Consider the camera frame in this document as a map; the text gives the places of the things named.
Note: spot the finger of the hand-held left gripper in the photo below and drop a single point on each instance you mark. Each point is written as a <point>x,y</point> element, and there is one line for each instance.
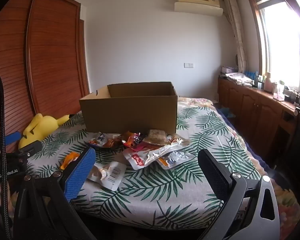
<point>31,148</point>
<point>13,138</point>

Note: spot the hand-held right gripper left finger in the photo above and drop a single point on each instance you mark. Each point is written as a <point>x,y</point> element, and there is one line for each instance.
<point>80,173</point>

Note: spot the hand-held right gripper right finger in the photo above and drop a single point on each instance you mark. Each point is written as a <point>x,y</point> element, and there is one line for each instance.
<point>215,177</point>

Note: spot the white blue print snack packet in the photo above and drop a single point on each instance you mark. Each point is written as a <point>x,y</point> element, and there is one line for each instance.
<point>97,140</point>

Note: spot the brown cardboard box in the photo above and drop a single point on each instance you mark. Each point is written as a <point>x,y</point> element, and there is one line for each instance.
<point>127,115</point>

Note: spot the yellow plush toy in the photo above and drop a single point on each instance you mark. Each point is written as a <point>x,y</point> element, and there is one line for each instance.
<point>37,130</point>

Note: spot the white barcode snack packet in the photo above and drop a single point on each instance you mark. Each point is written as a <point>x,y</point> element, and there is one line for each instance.
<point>110,175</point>

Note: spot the silver blue print snack packet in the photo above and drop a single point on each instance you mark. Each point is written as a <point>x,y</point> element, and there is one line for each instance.
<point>176,157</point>

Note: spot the brown meat snack packet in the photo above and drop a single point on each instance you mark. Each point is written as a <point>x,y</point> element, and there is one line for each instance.
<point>111,142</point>

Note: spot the small white snack packet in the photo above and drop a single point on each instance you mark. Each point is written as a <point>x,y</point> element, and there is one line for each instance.
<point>180,141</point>

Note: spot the green leaf print bedsheet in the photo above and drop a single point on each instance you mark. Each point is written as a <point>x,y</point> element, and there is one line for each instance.
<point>165,187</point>

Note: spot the red orange snack packet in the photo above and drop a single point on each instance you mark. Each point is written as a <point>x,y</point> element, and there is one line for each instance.
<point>128,140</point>

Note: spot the silver red label snack packet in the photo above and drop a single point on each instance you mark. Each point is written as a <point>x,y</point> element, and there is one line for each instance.
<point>140,158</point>

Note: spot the blue cloth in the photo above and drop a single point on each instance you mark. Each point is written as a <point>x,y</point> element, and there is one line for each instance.
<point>227,112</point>

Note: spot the pink purple snack packet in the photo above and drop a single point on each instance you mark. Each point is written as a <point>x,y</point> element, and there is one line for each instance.
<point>140,138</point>

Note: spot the brown cracker snack packet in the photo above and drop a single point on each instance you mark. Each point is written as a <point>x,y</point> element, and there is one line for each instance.
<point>156,136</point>

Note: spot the wooden cabinet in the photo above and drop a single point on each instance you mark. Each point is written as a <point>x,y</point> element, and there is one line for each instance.
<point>252,110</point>

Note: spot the floral blanket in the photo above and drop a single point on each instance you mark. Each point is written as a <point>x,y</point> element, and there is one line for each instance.
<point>197,101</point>

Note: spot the wooden wardrobe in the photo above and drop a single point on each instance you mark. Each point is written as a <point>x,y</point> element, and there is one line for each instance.
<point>40,55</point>

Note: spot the folded printed cloth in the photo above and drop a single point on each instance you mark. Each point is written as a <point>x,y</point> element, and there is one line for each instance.
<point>237,78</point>

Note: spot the clear jar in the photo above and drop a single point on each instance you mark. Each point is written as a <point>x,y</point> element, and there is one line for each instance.
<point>279,91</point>

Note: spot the blue pack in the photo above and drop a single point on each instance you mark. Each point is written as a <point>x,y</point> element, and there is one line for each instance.
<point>251,75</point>

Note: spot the pink bottle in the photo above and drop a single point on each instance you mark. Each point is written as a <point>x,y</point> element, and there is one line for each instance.
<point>268,82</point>

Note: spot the purple box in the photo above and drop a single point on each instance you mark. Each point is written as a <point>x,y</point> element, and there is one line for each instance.
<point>228,69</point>

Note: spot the black gadgets on cabinet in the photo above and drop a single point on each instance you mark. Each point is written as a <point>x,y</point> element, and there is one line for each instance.
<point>297,98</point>

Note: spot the patterned curtain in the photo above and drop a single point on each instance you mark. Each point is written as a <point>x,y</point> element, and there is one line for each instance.
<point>236,35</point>

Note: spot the white light switch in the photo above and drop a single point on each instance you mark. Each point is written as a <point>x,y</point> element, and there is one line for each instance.
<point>188,65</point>

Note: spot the wooden frame window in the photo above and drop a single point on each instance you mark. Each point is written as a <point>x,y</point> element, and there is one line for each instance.
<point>282,42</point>

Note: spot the wall air conditioner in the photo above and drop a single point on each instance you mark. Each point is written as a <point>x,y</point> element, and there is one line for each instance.
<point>197,5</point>

